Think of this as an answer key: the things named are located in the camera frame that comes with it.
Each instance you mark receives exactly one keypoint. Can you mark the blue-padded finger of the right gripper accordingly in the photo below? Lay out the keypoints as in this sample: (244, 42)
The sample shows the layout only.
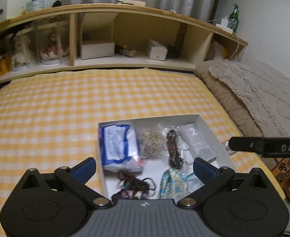
(264, 146)

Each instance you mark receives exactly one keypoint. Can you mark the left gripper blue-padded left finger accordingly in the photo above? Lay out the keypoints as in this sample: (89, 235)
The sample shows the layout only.
(75, 179)

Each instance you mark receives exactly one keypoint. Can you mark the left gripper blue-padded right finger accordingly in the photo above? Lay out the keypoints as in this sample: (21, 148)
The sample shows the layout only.
(214, 180)

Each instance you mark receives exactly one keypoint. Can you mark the small blue-topped zip bag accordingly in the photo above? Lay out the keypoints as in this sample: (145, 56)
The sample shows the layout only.
(193, 182)

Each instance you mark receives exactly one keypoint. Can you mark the grey sachet numbered two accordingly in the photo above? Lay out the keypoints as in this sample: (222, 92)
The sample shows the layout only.
(197, 144)

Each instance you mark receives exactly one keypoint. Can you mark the blue floral brocade pouch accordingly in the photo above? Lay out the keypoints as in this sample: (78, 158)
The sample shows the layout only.
(173, 185)

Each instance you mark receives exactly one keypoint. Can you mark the blue white tissue pack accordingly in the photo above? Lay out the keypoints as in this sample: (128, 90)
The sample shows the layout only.
(119, 148)

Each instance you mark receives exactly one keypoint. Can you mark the bag of rubber bands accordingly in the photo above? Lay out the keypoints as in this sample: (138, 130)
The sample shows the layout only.
(150, 143)

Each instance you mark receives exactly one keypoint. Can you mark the beige fluffy blanket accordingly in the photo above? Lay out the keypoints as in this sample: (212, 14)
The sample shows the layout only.
(255, 95)

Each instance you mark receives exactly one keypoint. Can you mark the yellow white checkered blanket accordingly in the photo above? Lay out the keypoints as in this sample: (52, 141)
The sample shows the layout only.
(50, 120)

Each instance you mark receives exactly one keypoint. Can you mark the white shallow cardboard box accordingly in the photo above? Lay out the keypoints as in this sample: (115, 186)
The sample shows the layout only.
(175, 154)

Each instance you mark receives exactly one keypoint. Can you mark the green glass bottle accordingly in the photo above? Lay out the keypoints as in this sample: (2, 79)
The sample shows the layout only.
(233, 21)

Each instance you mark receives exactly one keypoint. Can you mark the doll in white dress case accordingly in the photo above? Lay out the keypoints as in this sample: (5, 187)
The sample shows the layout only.
(19, 45)

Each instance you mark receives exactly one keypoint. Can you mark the yellow box with black print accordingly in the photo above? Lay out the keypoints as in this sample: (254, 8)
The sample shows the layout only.
(5, 65)

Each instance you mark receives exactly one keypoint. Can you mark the white power strip with charger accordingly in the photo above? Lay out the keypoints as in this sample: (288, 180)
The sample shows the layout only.
(224, 25)

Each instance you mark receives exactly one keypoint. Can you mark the open white carton on shelf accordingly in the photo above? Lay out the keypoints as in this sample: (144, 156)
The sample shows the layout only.
(96, 35)

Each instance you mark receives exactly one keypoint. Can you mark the doll in pink dress case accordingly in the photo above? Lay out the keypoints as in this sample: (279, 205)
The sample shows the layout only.
(53, 40)

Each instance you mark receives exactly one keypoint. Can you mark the white tissue box on shelf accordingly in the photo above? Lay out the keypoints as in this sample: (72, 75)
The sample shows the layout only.
(156, 51)

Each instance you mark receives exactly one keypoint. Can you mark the long white cardboard box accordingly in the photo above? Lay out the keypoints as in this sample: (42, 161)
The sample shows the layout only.
(11, 8)

